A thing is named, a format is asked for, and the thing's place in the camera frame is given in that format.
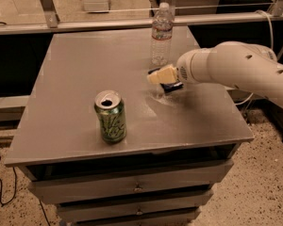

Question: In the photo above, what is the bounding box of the clear plastic water bottle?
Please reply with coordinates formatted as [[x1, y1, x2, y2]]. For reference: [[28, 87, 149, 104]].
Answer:
[[151, 2, 174, 66]]

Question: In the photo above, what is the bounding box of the top grey drawer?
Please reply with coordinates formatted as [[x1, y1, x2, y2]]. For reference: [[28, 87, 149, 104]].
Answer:
[[28, 159, 233, 204]]

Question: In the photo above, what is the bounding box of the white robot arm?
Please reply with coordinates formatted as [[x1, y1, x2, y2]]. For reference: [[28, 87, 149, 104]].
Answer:
[[147, 41, 283, 109]]

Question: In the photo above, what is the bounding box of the bottom grey drawer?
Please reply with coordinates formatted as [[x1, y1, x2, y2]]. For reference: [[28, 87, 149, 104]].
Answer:
[[75, 207, 200, 226]]

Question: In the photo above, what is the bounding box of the middle grey drawer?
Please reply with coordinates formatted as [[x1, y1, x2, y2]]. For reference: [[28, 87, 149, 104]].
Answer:
[[58, 189, 212, 222]]

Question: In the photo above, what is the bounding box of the grey metal frame rail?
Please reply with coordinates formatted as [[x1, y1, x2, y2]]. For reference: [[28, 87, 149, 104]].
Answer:
[[0, 0, 283, 34]]

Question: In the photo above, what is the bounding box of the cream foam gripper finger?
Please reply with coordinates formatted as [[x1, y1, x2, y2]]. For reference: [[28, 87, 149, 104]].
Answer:
[[147, 64, 177, 85]]

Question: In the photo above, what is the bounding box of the green soda can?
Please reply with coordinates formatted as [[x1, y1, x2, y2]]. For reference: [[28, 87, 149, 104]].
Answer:
[[94, 90, 126, 143]]

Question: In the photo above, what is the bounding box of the grey drawer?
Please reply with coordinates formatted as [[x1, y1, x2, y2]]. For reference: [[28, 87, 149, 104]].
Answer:
[[28, 159, 233, 204], [75, 207, 200, 226], [58, 189, 212, 222]]

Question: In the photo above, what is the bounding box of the grey drawer cabinet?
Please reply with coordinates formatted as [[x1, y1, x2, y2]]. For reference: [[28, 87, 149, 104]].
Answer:
[[4, 25, 255, 226]]

